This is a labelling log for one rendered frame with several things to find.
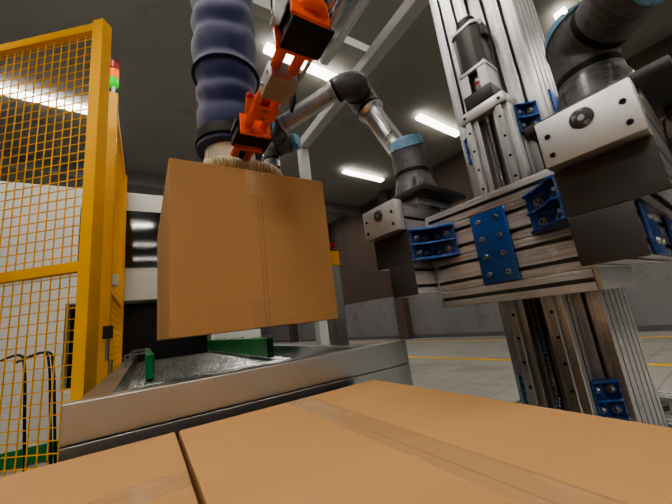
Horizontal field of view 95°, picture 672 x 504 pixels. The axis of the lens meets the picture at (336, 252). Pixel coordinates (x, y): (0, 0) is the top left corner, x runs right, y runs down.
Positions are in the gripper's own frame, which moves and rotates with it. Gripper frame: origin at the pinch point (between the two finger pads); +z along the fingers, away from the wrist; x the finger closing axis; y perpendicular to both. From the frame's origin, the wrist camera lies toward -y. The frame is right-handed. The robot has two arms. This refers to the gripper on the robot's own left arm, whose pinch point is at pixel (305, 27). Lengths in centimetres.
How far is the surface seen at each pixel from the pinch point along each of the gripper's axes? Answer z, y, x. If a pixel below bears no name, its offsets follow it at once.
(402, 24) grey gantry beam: -188, 104, -162
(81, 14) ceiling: -276, 288, 85
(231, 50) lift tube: -41, 49, 1
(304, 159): -169, 307, -160
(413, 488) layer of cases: 67, -18, 6
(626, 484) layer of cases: 67, -28, -5
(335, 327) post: 57, 81, -46
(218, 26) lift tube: -50, 49, 5
